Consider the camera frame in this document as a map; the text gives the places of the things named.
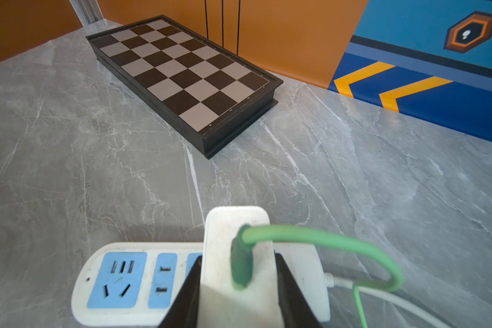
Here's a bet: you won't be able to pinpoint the white USB charger adapter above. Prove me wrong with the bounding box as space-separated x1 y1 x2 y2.
197 206 284 327

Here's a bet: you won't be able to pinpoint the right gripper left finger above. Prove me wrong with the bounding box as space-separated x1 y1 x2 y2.
158 256 202 328

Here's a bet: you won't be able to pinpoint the black white chessboard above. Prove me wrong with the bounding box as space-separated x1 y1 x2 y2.
87 15 282 158

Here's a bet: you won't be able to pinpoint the white power strip cord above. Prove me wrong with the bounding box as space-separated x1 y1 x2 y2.
323 273 454 328

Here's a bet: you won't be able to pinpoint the green charging cable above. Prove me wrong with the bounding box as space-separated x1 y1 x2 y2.
230 223 405 328

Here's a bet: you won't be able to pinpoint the white blue power strip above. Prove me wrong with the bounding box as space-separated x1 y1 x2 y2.
71 243 331 327

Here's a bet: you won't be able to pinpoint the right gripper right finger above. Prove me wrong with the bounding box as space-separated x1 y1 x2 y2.
275 253 321 328

